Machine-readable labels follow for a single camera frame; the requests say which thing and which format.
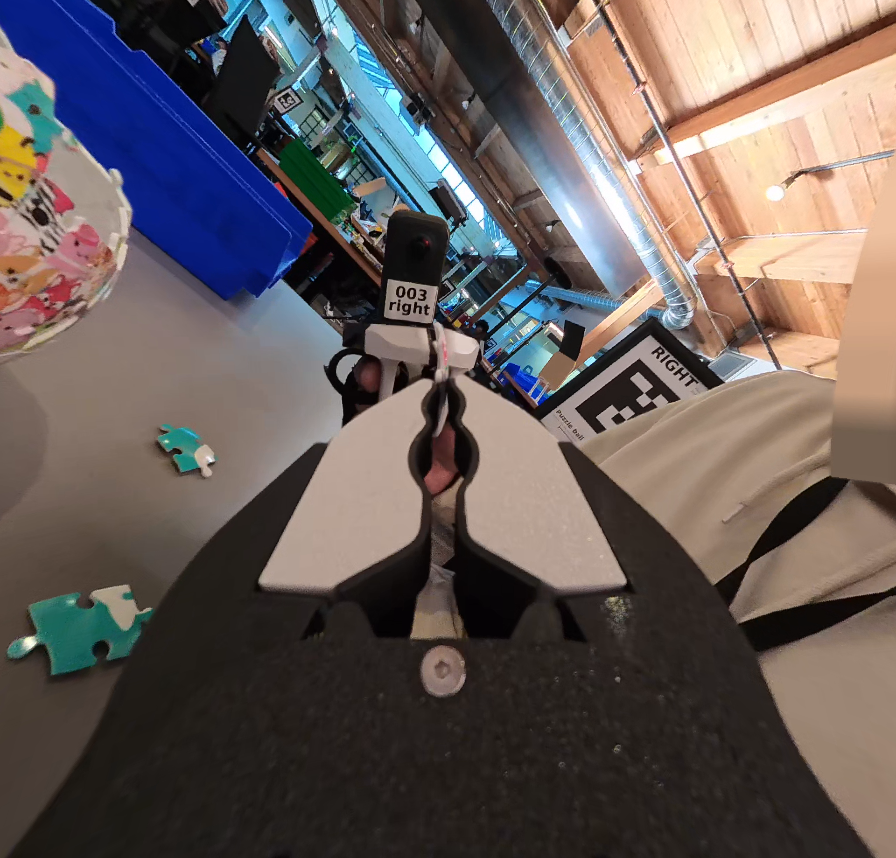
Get teal puzzle piece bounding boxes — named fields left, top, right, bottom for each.
left=156, top=424, right=218, bottom=479

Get black monitor back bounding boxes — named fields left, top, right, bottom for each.
left=210, top=14, right=281, bottom=138

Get silver ventilation duct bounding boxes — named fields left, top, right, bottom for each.
left=465, top=0, right=700, bottom=330
left=392, top=0, right=648, bottom=295

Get blue plastic bin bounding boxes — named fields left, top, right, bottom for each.
left=0, top=0, right=314, bottom=300

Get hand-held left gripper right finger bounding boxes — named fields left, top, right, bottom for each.
left=448, top=375, right=629, bottom=638

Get ceiling spot lamp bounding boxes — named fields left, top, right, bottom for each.
left=763, top=147, right=896, bottom=204

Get black lanyard strap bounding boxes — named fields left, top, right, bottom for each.
left=714, top=476, right=896, bottom=652

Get framed tag poster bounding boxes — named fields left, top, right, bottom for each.
left=539, top=318, right=725, bottom=446

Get person's right hand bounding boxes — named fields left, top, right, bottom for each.
left=353, top=360, right=462, bottom=496

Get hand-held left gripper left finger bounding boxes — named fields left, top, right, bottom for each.
left=258, top=378, right=438, bottom=638

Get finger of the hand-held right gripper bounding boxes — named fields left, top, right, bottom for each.
left=437, top=332, right=483, bottom=377
left=365, top=325, right=435, bottom=400

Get green plastic bin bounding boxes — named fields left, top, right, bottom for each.
left=279, top=137, right=357, bottom=225

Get colourful joined puzzle pieces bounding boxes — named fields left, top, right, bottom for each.
left=7, top=584, right=155, bottom=677

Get colourful puzzle ball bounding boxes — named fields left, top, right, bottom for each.
left=0, top=28, right=133, bottom=363

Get beige hoodie drawstring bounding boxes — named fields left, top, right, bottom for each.
left=721, top=476, right=795, bottom=524

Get black studio light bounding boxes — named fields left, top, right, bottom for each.
left=430, top=179, right=469, bottom=221

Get white pink-spotted puzzle piece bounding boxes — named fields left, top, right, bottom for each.
left=428, top=322, right=455, bottom=439

